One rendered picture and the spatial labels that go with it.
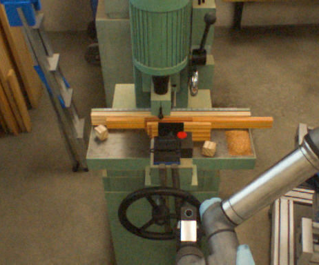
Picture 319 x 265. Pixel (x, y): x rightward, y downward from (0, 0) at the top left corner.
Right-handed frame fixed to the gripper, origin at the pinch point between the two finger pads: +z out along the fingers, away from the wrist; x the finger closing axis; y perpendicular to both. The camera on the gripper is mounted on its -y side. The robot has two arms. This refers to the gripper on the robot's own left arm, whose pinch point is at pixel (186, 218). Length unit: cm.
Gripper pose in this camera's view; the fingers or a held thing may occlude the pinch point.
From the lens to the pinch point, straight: 130.5
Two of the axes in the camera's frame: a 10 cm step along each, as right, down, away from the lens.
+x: 10.0, -0.1, -0.3
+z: 0.3, -2.2, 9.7
